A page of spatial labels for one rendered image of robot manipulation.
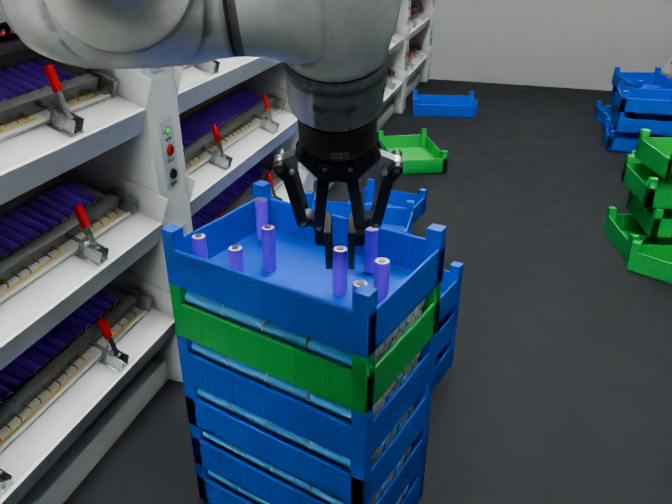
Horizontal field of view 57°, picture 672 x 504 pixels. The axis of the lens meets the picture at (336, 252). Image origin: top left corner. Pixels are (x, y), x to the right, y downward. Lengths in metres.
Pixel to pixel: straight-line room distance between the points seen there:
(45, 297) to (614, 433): 0.98
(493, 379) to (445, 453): 0.24
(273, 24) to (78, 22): 0.13
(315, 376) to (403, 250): 0.21
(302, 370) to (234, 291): 0.12
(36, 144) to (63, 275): 0.20
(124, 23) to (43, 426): 0.72
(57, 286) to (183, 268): 0.23
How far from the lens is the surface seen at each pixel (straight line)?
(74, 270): 1.00
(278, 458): 0.89
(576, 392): 1.35
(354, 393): 0.73
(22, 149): 0.89
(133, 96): 1.07
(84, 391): 1.08
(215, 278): 0.78
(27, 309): 0.93
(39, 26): 0.50
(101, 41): 0.46
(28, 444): 1.02
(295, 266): 0.85
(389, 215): 1.72
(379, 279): 0.74
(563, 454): 1.21
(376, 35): 0.50
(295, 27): 0.48
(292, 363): 0.76
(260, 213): 0.90
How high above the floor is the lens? 0.82
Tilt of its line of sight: 28 degrees down
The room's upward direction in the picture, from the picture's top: straight up
